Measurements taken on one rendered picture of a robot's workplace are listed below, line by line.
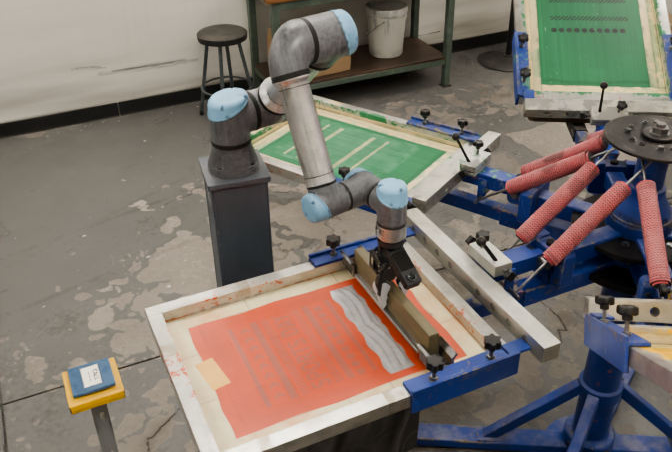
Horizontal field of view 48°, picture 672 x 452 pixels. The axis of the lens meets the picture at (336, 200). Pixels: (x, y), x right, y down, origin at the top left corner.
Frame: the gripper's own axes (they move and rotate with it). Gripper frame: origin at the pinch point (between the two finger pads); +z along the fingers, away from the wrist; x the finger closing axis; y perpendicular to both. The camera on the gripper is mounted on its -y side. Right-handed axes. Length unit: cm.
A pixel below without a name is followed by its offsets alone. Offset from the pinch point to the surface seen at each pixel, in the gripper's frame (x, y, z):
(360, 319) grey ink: 8.4, 2.6, 4.4
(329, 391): 26.4, -16.7, 5.2
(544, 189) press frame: -72, 28, -1
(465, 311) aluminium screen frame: -16.5, -9.5, 1.8
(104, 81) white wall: 19, 380, 73
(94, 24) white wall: 18, 380, 32
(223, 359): 45.8, 4.9, 5.3
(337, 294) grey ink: 9.1, 15.4, 4.9
